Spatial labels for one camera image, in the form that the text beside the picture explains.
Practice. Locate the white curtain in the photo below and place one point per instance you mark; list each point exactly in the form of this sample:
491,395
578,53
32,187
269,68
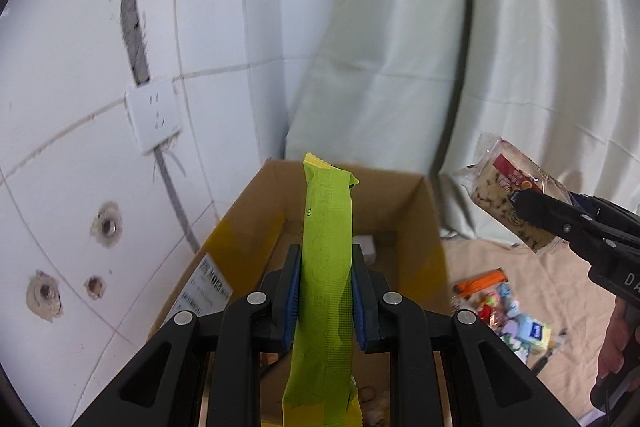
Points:
400,32

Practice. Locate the green frog plush toy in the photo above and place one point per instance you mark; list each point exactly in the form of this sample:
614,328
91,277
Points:
487,309

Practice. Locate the light blue tissue packet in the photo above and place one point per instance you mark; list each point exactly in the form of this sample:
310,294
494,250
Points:
532,332

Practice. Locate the clear cake packet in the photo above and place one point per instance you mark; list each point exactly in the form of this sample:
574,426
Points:
500,192

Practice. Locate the small white box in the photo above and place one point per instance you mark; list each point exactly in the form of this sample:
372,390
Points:
367,247

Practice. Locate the green snack packet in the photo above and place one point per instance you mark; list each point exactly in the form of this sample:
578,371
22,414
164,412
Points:
325,282

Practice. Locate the person's right hand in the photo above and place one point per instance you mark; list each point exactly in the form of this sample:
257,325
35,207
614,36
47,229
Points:
617,342

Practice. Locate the white wall socket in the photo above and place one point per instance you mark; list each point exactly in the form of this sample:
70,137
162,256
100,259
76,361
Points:
152,117

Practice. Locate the beige blanket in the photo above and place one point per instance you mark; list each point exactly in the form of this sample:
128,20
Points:
575,297

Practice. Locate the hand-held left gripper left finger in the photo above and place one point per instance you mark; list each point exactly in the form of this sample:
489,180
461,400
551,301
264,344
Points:
292,297

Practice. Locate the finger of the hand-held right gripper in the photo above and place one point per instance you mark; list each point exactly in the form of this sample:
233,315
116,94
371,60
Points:
550,219
592,207

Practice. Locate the brown cardboard box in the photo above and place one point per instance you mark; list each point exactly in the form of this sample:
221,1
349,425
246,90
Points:
240,227

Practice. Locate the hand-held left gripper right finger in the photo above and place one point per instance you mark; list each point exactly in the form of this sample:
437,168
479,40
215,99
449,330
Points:
357,307

